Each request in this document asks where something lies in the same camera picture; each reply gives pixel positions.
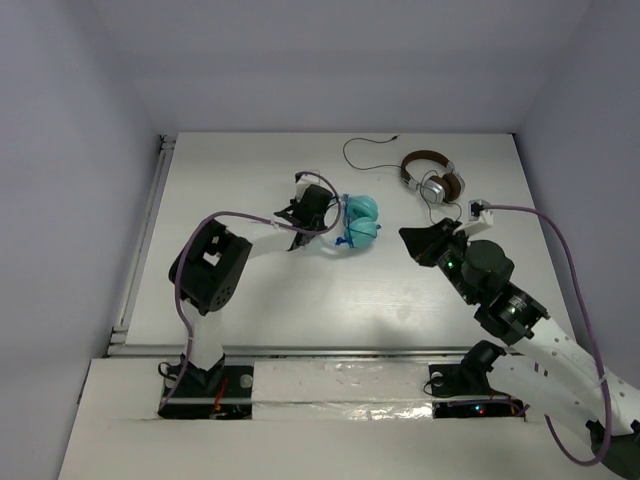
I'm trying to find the teal cat-ear headphones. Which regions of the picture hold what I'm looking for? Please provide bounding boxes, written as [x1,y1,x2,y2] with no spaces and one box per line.
[317,194,381,257]

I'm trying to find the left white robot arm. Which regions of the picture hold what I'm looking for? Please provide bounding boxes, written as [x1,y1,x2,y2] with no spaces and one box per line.
[160,181,340,407]

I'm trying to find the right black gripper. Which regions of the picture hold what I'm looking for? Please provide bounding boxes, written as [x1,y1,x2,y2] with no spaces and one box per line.
[400,217,479,306]

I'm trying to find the brown silver headphones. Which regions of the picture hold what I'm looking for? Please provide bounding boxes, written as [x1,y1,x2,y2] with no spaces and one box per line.
[400,150,465,204]

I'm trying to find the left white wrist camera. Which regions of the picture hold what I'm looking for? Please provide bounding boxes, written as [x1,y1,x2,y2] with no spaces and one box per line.
[294,172,321,202]

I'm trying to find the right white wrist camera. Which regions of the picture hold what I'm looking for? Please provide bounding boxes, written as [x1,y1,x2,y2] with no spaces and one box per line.
[454,199,494,238]

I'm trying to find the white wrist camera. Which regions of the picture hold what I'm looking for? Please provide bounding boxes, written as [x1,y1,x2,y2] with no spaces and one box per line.
[454,199,494,238]
[294,172,321,202]

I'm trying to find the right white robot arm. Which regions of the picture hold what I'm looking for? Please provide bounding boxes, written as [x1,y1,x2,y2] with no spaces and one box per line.
[399,219,639,479]

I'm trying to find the thin black headphone cable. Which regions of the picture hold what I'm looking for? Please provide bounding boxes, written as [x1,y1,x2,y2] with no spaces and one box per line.
[342,134,464,227]

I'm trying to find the aluminium rail frame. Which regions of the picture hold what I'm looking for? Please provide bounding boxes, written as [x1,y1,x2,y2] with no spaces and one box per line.
[122,133,533,355]

